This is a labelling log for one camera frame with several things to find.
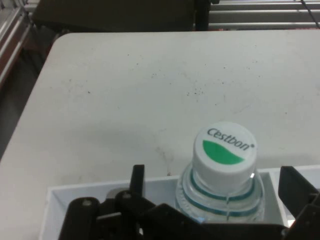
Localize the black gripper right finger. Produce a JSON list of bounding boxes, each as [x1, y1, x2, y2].
[[278, 165, 320, 240]]

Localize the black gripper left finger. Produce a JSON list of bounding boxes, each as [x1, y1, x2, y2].
[[59, 164, 156, 240]]

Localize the clear water bottle green label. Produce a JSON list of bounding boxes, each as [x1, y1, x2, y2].
[[174, 120, 266, 225]]

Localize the white box with blue print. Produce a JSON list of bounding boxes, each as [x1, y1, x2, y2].
[[37, 172, 283, 240]]

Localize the aluminium profile rails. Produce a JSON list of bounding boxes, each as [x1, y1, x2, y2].
[[209, 0, 320, 31]]

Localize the thin black cable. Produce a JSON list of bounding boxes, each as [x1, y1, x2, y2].
[[299, 0, 320, 29]]

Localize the aluminium window frame rails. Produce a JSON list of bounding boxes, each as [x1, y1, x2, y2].
[[0, 0, 33, 88]]

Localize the black vertical post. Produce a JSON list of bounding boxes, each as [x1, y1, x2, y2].
[[194, 0, 211, 31]]

